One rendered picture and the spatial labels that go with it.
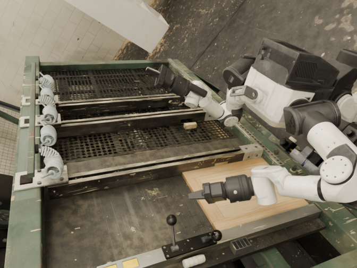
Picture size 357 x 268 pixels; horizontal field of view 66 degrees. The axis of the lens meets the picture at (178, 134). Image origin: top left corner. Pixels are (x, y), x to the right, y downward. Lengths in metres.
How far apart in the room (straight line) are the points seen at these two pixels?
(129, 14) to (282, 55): 4.04
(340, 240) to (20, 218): 1.23
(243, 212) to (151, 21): 4.20
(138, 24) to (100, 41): 1.75
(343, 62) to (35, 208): 1.35
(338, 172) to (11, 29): 6.30
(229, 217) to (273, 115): 0.45
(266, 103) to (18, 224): 0.98
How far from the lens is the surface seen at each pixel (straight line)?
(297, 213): 1.33
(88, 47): 6.63
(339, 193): 0.82
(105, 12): 4.90
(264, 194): 0.97
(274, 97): 1.10
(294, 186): 0.88
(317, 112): 1.01
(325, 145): 0.89
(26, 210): 1.14
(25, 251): 1.03
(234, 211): 1.25
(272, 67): 1.13
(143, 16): 5.00
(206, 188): 0.94
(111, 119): 1.66
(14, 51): 6.78
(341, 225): 1.38
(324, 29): 3.01
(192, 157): 1.39
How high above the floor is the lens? 2.20
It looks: 37 degrees down
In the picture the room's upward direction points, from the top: 67 degrees counter-clockwise
